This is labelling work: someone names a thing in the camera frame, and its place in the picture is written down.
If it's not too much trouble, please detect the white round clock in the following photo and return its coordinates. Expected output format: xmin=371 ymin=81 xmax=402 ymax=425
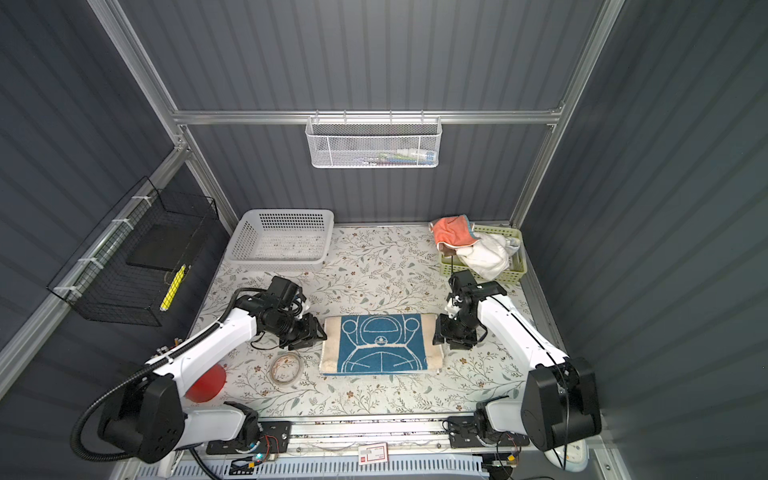
xmin=544 ymin=440 xmax=590 ymax=473

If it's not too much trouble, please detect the blue beige Doraemon towel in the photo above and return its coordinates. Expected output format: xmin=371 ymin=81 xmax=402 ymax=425
xmin=319 ymin=313 xmax=444 ymax=376

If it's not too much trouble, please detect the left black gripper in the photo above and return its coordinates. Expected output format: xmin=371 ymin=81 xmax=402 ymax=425
xmin=268 ymin=311 xmax=328 ymax=349

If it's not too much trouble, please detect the white plastic laundry basket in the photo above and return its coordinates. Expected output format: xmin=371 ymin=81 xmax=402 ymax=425
xmin=224 ymin=209 xmax=335 ymax=272

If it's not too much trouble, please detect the white wire wall basket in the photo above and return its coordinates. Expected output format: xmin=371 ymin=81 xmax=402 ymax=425
xmin=305 ymin=116 xmax=443 ymax=169

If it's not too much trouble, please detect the green perforated plastic basket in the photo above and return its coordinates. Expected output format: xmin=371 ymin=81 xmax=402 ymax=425
xmin=439 ymin=224 xmax=528 ymax=284

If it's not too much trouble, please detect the white towel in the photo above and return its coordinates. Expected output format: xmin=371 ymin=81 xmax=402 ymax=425
xmin=456 ymin=233 xmax=523 ymax=280

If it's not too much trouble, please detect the black corrugated cable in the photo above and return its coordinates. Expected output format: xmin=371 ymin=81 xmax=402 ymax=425
xmin=68 ymin=286 xmax=265 ymax=480

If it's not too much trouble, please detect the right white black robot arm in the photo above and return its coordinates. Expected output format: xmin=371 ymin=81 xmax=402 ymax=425
xmin=433 ymin=270 xmax=602 ymax=452

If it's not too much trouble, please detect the orange towel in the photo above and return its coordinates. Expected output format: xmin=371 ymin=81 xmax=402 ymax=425
xmin=429 ymin=215 xmax=479 ymax=251

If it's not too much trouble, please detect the black wire wall basket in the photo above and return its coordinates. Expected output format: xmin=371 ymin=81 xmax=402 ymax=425
xmin=47 ymin=178 xmax=218 ymax=327

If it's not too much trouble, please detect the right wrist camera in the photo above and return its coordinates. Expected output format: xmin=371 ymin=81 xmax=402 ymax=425
xmin=445 ymin=296 xmax=460 ymax=318

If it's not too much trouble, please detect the red white label card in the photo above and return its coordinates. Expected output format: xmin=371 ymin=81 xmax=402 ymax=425
xmin=358 ymin=442 xmax=389 ymax=466

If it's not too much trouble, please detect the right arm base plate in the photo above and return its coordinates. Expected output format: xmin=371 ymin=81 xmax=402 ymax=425
xmin=441 ymin=416 xmax=530 ymax=449

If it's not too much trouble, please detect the red pencil cup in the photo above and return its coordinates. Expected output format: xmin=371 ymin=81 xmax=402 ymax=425
xmin=185 ymin=364 xmax=227 ymax=403

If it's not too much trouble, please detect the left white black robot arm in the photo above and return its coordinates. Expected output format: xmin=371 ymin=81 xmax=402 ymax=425
xmin=70 ymin=276 xmax=327 ymax=464

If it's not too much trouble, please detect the clear tape roll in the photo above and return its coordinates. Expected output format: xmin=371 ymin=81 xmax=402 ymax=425
xmin=268 ymin=352 xmax=303 ymax=386

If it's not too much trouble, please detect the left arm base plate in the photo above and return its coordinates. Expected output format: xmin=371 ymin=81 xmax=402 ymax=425
xmin=205 ymin=421 xmax=293 ymax=456

